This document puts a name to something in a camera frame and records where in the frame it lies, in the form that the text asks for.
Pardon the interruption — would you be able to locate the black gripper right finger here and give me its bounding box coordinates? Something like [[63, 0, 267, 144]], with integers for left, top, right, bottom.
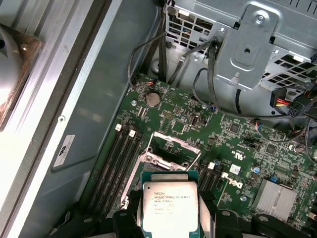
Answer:
[[197, 190, 299, 238]]

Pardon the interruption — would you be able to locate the white case label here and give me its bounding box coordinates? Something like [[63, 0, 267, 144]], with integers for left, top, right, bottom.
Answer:
[[53, 133, 77, 170]]

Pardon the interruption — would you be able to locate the metal drive cage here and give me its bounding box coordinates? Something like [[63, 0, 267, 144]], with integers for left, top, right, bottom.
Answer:
[[164, 0, 317, 119]]

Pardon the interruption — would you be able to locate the black power connector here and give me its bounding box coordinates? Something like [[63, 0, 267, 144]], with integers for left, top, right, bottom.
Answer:
[[271, 88, 302, 109]]

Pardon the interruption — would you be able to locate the white board sticker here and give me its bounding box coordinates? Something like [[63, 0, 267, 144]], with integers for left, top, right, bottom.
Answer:
[[229, 164, 242, 176]]

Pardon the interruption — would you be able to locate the CPU socket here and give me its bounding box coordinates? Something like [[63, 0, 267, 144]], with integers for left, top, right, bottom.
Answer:
[[133, 152, 202, 179]]

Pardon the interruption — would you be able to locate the black thin wire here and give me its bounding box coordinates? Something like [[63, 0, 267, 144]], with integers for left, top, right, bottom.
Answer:
[[126, 31, 169, 89]]

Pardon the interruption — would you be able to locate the black RAM slot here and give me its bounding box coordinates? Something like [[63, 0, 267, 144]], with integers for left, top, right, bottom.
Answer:
[[208, 161, 217, 196], [215, 166, 225, 197], [204, 165, 211, 195], [118, 133, 145, 199], [99, 126, 129, 219], [107, 130, 137, 216], [92, 123, 122, 216], [198, 166, 206, 193]]

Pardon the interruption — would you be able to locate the black plug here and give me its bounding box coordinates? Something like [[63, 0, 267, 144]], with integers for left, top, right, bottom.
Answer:
[[286, 95, 315, 119]]

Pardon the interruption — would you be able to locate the silver CPU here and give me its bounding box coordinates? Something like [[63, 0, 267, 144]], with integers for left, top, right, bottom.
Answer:
[[140, 170, 200, 238]]

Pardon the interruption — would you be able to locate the black PC case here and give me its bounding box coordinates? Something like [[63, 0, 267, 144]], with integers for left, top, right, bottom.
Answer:
[[0, 0, 317, 238]]

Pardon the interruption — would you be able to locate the green motherboard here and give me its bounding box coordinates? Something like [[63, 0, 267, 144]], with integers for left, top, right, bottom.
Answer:
[[89, 73, 317, 238]]

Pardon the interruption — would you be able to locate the black round cable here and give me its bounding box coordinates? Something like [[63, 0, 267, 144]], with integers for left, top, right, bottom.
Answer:
[[192, 37, 295, 118]]

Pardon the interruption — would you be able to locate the silver board heatsink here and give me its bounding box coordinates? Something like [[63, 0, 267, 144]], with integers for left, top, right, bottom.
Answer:
[[251, 178, 298, 223]]

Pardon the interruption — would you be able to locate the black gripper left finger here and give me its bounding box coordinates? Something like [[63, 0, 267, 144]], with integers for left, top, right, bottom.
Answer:
[[53, 189, 146, 238]]

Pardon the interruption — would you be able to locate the coin battery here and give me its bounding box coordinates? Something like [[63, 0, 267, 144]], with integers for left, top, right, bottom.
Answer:
[[145, 91, 160, 108]]

